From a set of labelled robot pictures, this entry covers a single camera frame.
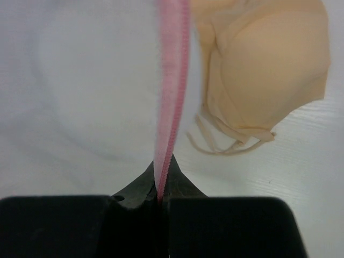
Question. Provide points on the beige bra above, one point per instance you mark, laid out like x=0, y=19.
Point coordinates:
x=261, y=61

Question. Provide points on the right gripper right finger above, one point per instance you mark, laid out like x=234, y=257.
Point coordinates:
x=196, y=225

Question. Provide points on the white mesh laundry bag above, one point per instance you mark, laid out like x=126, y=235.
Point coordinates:
x=79, y=83

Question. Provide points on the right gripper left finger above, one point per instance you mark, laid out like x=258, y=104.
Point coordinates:
x=121, y=225

